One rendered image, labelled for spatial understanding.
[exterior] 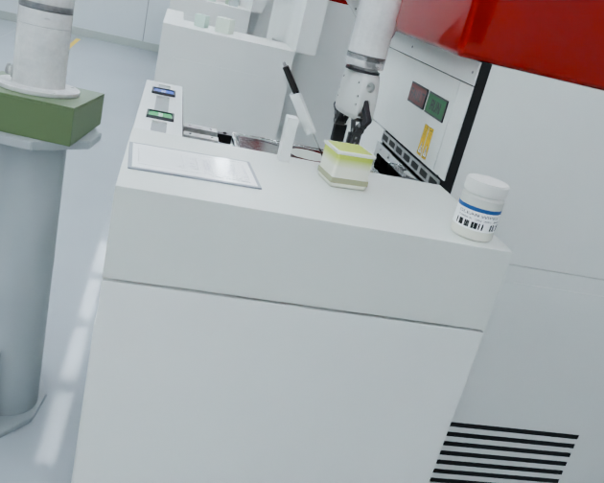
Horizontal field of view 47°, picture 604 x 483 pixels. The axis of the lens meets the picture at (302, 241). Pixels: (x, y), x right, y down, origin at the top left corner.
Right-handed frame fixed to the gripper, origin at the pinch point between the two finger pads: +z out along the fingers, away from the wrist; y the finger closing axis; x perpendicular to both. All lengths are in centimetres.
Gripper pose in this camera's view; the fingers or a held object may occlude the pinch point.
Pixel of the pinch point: (345, 138)
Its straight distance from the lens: 155.8
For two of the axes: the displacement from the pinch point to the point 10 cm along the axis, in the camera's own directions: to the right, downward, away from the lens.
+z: -2.3, 9.1, 3.4
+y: -4.1, -4.1, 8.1
